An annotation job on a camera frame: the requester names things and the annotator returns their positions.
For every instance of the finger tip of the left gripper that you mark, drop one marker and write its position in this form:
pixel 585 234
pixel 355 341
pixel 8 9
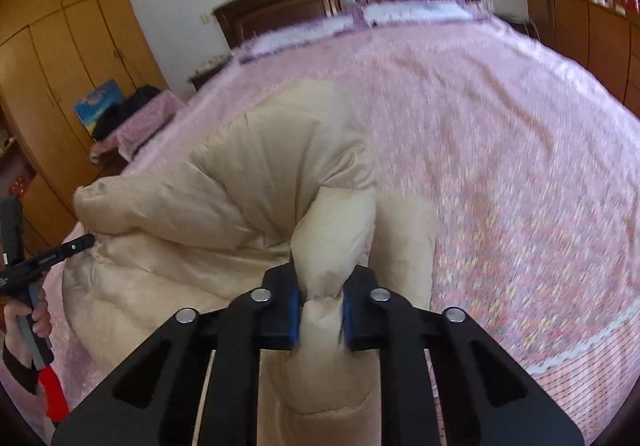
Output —
pixel 66 250

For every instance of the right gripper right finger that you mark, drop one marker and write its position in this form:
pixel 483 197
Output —
pixel 444 379

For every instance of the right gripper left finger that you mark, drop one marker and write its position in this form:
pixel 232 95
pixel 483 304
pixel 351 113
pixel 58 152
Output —
pixel 195 379

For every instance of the beige puffer down jacket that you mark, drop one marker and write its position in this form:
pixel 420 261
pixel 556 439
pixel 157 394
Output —
pixel 291 180

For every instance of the black clothes on chair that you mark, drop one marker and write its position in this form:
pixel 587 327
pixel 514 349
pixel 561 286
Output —
pixel 118 113

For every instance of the red spotted box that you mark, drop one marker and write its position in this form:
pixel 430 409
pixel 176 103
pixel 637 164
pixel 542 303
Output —
pixel 20 185

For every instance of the blue picture poster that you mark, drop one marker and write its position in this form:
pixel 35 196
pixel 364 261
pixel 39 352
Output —
pixel 90 108

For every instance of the dark wooden nightstand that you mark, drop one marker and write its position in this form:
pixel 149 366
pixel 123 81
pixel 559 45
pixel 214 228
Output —
pixel 207 70

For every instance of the orange wooden wardrobe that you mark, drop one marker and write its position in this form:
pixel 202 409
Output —
pixel 54 53

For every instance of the pink floral bedspread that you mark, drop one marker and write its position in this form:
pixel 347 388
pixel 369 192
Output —
pixel 533 169

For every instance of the left purple frilled pillow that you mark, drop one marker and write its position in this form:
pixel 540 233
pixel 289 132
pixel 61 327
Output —
pixel 294 36

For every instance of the purple frilled pillow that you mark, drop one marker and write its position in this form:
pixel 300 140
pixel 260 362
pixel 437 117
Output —
pixel 398 12
pixel 294 36

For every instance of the wooden dresser cabinet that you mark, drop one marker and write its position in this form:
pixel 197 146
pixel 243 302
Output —
pixel 603 41

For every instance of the right purple frilled pillow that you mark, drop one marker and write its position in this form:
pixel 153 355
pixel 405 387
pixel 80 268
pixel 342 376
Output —
pixel 398 12

